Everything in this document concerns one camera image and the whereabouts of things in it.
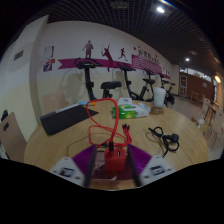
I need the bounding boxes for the black exercise bikes row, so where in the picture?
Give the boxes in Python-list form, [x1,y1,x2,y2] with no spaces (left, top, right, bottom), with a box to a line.
[73,57,177,106]

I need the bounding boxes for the black mouse pad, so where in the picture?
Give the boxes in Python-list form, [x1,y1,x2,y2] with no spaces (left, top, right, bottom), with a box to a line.
[39,104,100,136]

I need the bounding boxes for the framed wall board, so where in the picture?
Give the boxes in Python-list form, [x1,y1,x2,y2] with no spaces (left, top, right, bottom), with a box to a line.
[179,73,189,98]

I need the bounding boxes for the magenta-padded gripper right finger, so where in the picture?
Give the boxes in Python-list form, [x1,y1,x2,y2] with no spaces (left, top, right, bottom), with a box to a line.
[127,143,175,187]

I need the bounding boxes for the green wet wipes pack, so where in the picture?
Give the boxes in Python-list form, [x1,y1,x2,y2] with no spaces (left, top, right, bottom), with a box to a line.
[111,103,152,120]

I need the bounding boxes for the red charger block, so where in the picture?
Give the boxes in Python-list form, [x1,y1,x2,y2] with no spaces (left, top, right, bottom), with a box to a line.
[104,141,128,173]

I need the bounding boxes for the white plastic cup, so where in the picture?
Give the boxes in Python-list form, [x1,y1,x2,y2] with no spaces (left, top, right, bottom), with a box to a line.
[152,86,167,108]

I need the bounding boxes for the small white box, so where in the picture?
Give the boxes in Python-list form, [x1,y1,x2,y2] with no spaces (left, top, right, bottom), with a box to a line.
[117,97,134,107]

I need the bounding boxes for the red charging cable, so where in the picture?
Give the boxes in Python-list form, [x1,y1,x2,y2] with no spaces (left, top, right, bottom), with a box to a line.
[85,97,133,151]

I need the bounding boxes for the grey wall sign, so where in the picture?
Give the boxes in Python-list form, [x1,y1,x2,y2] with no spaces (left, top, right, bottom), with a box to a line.
[13,49,25,62]

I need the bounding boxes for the magenta wall banner decal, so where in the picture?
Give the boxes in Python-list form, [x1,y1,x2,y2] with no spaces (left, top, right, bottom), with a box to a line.
[57,38,172,80]

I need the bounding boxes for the ceiling lights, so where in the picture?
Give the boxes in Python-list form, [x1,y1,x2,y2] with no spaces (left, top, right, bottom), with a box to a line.
[155,4,223,84]

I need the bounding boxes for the white purple wall poster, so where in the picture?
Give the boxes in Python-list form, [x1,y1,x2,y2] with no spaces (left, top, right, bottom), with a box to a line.
[42,45,56,73]

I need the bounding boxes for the blue orange-tipped marker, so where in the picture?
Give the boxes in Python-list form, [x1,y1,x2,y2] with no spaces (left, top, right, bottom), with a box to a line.
[78,100,97,107]

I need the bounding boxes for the wooden tables and chairs group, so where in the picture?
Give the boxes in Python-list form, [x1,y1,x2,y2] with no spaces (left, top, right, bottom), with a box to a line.
[191,96,224,151]

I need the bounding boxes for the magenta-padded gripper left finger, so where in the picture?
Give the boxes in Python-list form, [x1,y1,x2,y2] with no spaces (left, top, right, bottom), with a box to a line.
[49,144,98,188]

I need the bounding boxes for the black coiled cable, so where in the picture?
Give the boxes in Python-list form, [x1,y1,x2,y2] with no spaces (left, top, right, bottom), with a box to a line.
[147,125,181,158]

